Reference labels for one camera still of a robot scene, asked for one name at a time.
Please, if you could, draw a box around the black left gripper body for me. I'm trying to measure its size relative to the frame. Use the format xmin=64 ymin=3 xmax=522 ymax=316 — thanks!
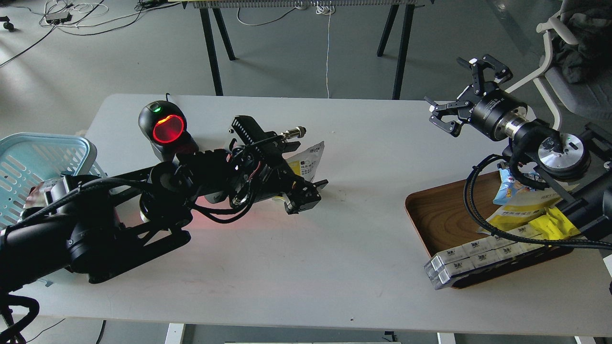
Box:
xmin=228 ymin=115 xmax=306 ymax=211

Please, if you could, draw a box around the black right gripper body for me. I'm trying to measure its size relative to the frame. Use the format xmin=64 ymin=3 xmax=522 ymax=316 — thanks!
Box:
xmin=470 ymin=89 xmax=527 ymax=141

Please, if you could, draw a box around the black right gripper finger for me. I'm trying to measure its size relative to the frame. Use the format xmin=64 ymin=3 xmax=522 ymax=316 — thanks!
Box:
xmin=424 ymin=97 xmax=475 ymax=137
xmin=457 ymin=54 xmax=513 ymax=97

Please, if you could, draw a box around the yellow white nut snack pouch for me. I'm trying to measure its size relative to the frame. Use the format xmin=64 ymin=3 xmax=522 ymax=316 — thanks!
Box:
xmin=265 ymin=141 xmax=324 ymax=204

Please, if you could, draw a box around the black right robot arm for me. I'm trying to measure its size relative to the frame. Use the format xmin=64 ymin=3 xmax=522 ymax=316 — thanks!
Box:
xmin=426 ymin=54 xmax=611 ymax=250

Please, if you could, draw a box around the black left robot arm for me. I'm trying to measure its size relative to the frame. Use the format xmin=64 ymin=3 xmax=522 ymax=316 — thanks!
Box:
xmin=1 ymin=112 xmax=328 ymax=344

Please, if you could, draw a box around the blue cartoon snack bag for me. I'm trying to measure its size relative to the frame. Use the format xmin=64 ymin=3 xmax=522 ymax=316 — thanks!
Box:
xmin=492 ymin=168 xmax=547 ymax=205

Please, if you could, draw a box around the yellow cartoon face snack bag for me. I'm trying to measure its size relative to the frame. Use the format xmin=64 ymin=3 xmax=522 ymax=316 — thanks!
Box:
xmin=528 ymin=207 xmax=581 ymax=240

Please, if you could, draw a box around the clear white long snack box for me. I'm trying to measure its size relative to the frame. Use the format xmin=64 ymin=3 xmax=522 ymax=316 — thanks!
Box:
xmin=424 ymin=236 xmax=551 ymax=290

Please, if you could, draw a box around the red white snack packet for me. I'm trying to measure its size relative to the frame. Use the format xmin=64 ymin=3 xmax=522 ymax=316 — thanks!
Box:
xmin=23 ymin=177 xmax=64 ymax=210

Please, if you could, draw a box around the light blue plastic basket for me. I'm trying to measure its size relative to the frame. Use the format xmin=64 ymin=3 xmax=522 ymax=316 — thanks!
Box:
xmin=0 ymin=132 xmax=108 ymax=287

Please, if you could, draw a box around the white office chair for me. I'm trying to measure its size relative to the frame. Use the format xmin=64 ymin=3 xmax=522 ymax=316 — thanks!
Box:
xmin=507 ymin=1 xmax=611 ymax=129

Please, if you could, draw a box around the brown wooden tray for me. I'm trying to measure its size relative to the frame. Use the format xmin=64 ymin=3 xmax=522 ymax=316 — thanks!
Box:
xmin=404 ymin=181 xmax=573 ymax=289

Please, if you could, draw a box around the dark clothing on chair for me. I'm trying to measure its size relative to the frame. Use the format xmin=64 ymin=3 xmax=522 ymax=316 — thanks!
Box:
xmin=552 ymin=0 xmax=612 ymax=84

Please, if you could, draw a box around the black barcode scanner red window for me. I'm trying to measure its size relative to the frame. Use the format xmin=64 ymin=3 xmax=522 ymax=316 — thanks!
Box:
xmin=138 ymin=100 xmax=199 ymax=162

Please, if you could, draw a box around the black table with trestle legs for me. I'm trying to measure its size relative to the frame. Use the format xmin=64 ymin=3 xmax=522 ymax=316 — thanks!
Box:
xmin=182 ymin=0 xmax=436 ymax=100

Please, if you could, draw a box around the white table leg left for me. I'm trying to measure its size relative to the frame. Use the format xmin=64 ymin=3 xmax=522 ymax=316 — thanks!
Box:
xmin=164 ymin=323 xmax=186 ymax=344

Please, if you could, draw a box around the white table leg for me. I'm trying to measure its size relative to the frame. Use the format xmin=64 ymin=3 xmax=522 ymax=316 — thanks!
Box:
xmin=437 ymin=332 xmax=457 ymax=344
xmin=164 ymin=323 xmax=186 ymax=344

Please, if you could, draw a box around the white table leg right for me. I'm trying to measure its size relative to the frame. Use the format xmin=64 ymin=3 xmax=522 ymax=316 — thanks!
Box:
xmin=437 ymin=332 xmax=457 ymax=344

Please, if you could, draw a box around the white hanging cable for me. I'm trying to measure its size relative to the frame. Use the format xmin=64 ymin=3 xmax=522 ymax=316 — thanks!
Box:
xmin=316 ymin=5 xmax=335 ymax=99

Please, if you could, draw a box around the floor cables and power adapter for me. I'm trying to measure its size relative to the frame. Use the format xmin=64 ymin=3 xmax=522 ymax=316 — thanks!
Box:
xmin=0 ymin=0 xmax=182 ymax=67

